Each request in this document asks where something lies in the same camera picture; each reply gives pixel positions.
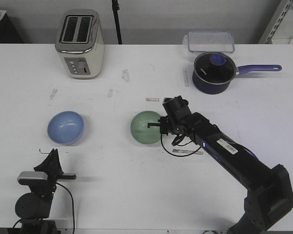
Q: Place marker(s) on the cream and chrome toaster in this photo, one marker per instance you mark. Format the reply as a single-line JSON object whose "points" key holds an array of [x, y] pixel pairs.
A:
{"points": [[80, 43]]}

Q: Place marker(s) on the green bowl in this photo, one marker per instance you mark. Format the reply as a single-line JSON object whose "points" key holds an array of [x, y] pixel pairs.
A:
{"points": [[141, 132]]}

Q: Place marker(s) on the blue saucepan with handle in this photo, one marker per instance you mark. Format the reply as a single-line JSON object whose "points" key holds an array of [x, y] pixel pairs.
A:
{"points": [[213, 89]]}

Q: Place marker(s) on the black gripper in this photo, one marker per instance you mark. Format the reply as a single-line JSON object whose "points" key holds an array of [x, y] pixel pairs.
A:
{"points": [[169, 126], [49, 164]]}

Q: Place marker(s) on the clear plastic food container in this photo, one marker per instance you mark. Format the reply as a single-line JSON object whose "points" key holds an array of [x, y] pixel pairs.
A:
{"points": [[203, 41]]}

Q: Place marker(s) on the blue bowl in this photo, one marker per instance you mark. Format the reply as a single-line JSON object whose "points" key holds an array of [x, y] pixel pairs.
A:
{"points": [[66, 128]]}

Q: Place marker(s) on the glass pot lid blue knob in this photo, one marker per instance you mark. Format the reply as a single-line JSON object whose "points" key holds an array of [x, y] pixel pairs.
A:
{"points": [[214, 68]]}

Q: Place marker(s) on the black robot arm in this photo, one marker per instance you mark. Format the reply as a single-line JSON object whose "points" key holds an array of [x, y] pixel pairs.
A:
{"points": [[33, 208], [269, 191]]}

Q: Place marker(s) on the grey metal shelf upright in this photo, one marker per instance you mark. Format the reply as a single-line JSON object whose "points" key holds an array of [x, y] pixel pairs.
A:
{"points": [[275, 21]]}

